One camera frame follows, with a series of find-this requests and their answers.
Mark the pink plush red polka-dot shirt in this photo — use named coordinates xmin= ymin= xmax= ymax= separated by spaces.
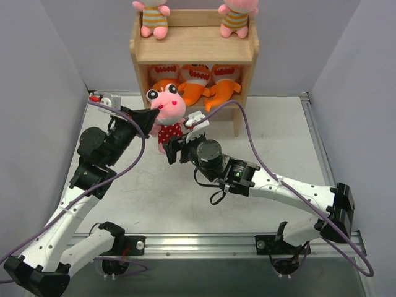
xmin=146 ymin=83 xmax=186 ymax=154

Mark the orange shark plush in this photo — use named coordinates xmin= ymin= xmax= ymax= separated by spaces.
xmin=178 ymin=64 xmax=211 ymax=106
xmin=148 ymin=64 xmax=180 ymax=91
xmin=204 ymin=64 xmax=241 ymax=112

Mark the pink plush striped shirt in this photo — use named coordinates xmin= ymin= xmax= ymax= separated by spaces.
xmin=132 ymin=0 xmax=170 ymax=40
xmin=218 ymin=0 xmax=259 ymax=39

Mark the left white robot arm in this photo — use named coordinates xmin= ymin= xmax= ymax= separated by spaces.
xmin=4 ymin=107 xmax=159 ymax=296

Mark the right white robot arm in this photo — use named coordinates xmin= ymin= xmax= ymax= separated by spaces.
xmin=164 ymin=135 xmax=355 ymax=253

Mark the wooden three-tier shelf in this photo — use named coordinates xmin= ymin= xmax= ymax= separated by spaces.
xmin=129 ymin=9 xmax=260 ymax=137

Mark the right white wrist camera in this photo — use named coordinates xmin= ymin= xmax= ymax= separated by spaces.
xmin=184 ymin=111 xmax=210 ymax=144

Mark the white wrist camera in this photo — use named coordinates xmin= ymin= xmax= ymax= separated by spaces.
xmin=89 ymin=93 xmax=121 ymax=114
xmin=184 ymin=111 xmax=210 ymax=144

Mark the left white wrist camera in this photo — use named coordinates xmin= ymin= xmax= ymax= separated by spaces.
xmin=89 ymin=93 xmax=121 ymax=114

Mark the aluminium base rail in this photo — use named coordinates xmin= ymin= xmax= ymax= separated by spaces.
xmin=71 ymin=233 xmax=366 ymax=258

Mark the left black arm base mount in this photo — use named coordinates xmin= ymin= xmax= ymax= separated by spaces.
xmin=98 ymin=222 xmax=146 ymax=257

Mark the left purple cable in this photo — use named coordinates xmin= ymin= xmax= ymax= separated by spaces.
xmin=0 ymin=96 xmax=155 ymax=285

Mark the purple cable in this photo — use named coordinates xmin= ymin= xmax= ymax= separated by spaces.
xmin=185 ymin=99 xmax=375 ymax=278
xmin=0 ymin=96 xmax=155 ymax=285

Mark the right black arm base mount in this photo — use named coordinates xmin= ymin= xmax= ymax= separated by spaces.
xmin=254 ymin=221 xmax=311 ymax=256

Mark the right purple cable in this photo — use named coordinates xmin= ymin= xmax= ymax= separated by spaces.
xmin=185 ymin=99 xmax=375 ymax=278

